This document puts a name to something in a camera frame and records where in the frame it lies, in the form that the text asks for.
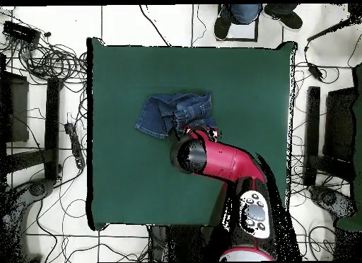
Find black power strip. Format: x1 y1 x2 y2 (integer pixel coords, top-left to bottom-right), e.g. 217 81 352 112
64 122 86 170

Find black electronics box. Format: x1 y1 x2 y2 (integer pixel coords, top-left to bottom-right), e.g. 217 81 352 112
2 21 42 45

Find blue denim jeans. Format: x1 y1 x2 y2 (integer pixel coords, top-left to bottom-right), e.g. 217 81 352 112
134 92 218 139

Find tangled black cable bundle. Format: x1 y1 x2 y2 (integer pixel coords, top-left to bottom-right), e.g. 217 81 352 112
1 33 88 86

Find dark grey panel box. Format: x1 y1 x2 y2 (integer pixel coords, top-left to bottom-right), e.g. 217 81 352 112
323 87 357 162
0 71 30 144

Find black boom rod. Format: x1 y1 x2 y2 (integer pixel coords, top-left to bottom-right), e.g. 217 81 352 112
306 15 362 43

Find person's shoe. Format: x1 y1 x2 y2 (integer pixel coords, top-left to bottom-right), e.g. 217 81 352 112
214 5 233 41
262 4 303 31

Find black stand bar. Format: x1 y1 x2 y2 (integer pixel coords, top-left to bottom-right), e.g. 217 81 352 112
304 86 354 187
5 77 62 181

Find person's left shoe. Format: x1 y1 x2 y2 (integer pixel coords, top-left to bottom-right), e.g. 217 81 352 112
262 4 303 31

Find thick black floor cable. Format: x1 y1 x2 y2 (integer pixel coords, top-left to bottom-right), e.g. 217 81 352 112
139 4 171 47

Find black power adapter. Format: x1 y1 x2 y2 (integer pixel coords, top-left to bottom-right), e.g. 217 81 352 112
307 62 325 81

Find green hanging cloth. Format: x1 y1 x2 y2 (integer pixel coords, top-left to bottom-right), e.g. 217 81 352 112
336 64 362 233

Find person's leg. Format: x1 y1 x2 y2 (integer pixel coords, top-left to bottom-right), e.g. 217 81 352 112
229 4 263 25

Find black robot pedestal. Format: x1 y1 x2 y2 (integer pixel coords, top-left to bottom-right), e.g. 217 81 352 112
148 225 218 262

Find grey chair base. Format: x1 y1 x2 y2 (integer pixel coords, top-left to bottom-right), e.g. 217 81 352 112
0 177 56 262
309 185 357 218

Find dark green table cloth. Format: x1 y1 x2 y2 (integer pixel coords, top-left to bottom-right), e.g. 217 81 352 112
86 37 298 231

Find person's right shoe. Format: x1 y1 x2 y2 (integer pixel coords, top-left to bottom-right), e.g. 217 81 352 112
214 5 233 41

